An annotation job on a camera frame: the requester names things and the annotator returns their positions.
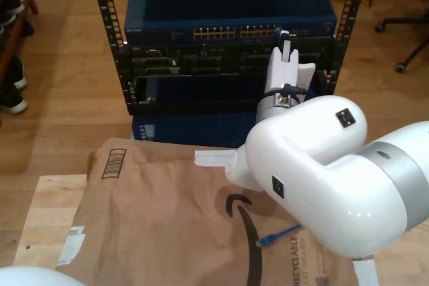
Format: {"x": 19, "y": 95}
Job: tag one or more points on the black rack shelf tray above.
{"x": 201, "y": 105}

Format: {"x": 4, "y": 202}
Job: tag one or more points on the black office chair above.
{"x": 412, "y": 31}

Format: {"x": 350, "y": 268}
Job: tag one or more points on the long white tape strip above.
{"x": 209, "y": 158}

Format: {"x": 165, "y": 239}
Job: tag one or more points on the brown packing paper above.
{"x": 151, "y": 225}

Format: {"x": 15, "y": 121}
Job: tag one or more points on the blue cabinet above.
{"x": 201, "y": 132}

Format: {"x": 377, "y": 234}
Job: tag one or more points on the plain black shoe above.
{"x": 27, "y": 28}

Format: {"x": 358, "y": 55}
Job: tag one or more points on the black rack frame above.
{"x": 107, "y": 14}

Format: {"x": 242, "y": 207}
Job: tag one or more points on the blue network switch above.
{"x": 228, "y": 1}

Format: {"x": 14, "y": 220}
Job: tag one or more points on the black rack server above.
{"x": 218, "y": 56}

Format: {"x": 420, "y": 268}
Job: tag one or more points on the white shipping label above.
{"x": 72, "y": 249}

